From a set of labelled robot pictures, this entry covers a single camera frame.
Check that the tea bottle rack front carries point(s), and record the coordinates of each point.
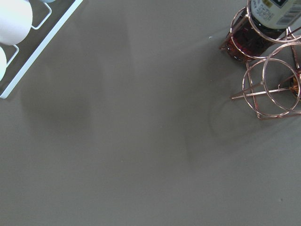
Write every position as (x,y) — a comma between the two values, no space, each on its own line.
(294,87)

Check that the tea bottle in rack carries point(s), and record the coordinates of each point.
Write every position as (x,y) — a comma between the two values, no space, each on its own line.
(264,17)

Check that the pale cup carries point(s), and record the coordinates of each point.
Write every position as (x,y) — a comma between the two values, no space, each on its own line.
(3,63)

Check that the white wire cup rack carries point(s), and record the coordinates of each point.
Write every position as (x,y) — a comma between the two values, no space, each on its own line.
(48,17)

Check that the copper wire bottle rack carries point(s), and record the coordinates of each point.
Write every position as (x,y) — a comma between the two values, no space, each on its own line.
(265,83)

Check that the white cup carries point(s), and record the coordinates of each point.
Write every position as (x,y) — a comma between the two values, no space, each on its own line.
(15,21)

